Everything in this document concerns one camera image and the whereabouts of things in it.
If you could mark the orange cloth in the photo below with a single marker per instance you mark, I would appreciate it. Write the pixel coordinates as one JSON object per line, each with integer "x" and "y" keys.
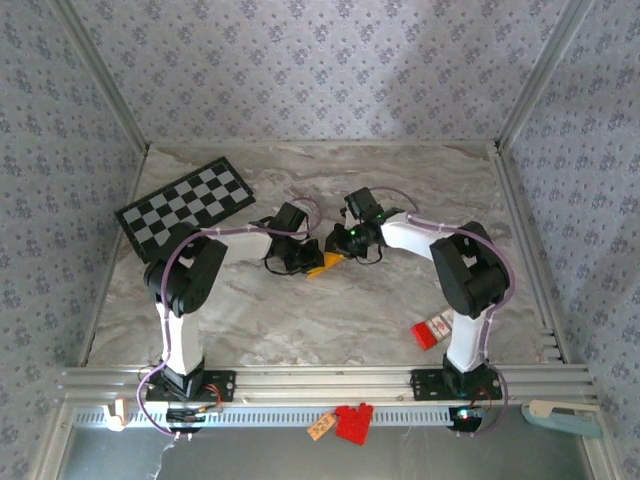
{"x": 325, "y": 263}

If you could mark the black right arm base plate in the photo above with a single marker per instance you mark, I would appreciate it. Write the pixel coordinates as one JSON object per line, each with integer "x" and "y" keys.
{"x": 425, "y": 385}

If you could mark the aluminium profile rail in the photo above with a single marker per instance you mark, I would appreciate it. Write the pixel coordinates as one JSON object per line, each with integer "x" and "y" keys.
{"x": 320, "y": 382}

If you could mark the black and grey checkerboard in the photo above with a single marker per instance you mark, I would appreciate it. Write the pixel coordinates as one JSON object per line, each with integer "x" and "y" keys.
{"x": 200, "y": 192}

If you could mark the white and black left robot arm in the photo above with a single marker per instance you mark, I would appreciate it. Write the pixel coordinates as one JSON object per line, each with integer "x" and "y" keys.
{"x": 182, "y": 340}

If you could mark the teal and beige hand tool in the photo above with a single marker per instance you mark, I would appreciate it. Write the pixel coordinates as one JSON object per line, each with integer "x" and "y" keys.
{"x": 565, "y": 422}

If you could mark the white and red card box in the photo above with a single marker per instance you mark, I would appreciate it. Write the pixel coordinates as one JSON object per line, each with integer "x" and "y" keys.
{"x": 441, "y": 326}

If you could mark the beige hook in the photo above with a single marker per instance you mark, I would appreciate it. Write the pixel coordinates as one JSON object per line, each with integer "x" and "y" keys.
{"x": 117, "y": 415}

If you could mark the orange tag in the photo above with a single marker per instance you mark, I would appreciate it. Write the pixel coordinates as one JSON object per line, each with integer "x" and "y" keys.
{"x": 321, "y": 426}

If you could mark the aluminium corner post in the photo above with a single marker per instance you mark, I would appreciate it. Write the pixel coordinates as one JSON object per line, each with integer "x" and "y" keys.
{"x": 100, "y": 80}
{"x": 542, "y": 75}

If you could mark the aluminium side rail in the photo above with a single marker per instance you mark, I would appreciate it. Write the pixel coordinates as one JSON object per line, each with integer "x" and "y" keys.
{"x": 532, "y": 260}

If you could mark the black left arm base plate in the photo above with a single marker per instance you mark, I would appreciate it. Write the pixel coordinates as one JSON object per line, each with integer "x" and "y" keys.
{"x": 222, "y": 385}

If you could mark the red toy brick piece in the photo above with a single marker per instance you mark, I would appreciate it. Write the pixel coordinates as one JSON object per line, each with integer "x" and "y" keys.
{"x": 355, "y": 422}

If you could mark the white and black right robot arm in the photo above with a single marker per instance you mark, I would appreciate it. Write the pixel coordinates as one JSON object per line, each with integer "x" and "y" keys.
{"x": 467, "y": 345}

